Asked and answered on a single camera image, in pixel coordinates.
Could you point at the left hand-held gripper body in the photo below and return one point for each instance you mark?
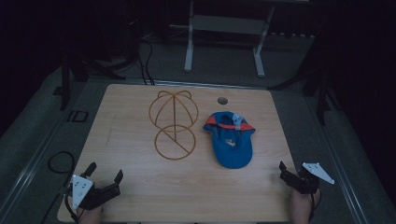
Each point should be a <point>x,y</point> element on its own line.
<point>93,196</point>

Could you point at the white metal desk frame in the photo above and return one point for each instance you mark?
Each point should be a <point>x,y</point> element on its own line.
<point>229,25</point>

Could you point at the black metal stand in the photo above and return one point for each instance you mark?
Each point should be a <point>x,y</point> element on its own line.
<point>65,84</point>
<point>320,93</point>

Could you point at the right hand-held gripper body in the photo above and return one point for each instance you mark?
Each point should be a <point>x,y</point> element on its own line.
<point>306,182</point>

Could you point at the person's right hand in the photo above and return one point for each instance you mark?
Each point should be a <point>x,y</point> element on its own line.
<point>302,208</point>

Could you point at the blue baseball cap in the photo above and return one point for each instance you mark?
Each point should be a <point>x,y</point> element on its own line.
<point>231,141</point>

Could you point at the person's left hand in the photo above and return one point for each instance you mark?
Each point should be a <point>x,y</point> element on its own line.
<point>91,215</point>

